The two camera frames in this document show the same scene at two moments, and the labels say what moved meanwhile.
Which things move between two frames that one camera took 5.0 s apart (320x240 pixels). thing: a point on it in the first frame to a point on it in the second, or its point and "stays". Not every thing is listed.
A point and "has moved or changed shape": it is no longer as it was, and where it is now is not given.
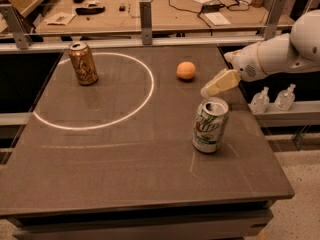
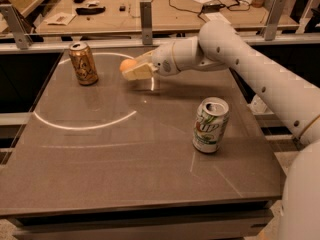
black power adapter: [209, 8] stays
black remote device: [88, 11] stays
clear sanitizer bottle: [260, 101] stays
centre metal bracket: [146, 22] stays
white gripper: [244, 64] to [163, 62]
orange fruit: [185, 70] has moved or changed shape
